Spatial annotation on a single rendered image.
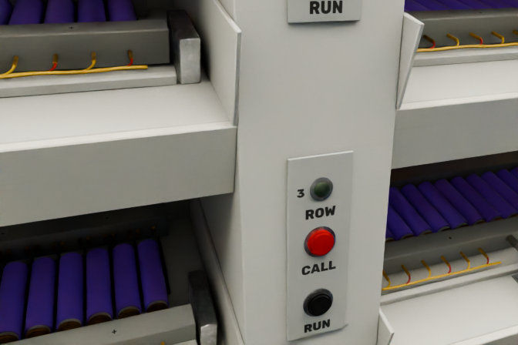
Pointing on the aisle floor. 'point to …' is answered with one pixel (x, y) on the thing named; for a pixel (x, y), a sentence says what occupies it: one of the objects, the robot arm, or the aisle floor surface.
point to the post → (305, 135)
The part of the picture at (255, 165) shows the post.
